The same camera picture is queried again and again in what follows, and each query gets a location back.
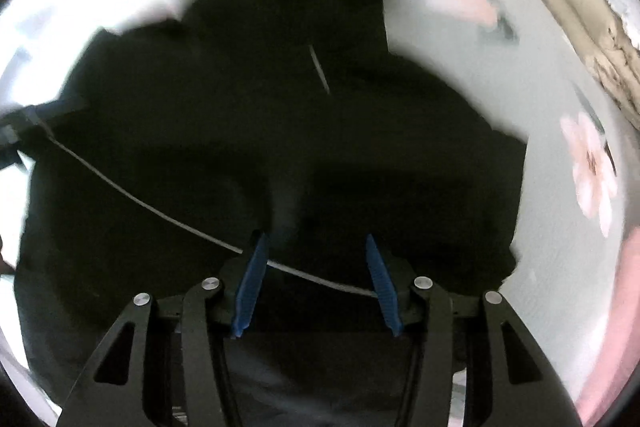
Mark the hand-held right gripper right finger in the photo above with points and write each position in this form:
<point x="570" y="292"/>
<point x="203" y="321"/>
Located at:
<point x="384" y="282"/>

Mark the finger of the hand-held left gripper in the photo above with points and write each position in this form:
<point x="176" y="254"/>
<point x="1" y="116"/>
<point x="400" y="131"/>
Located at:
<point x="37" y="116"/>

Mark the beige headboard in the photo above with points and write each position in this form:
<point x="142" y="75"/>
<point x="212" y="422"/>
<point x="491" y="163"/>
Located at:
<point x="582" y="14"/>

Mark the floral bed sheet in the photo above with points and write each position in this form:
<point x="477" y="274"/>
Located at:
<point x="565" y="177"/>

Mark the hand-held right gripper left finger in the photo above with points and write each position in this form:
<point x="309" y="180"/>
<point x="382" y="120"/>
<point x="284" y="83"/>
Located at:
<point x="250" y="284"/>

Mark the black hoodie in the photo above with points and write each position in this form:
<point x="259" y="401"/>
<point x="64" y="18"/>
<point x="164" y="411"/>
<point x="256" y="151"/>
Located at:
<point x="280" y="142"/>

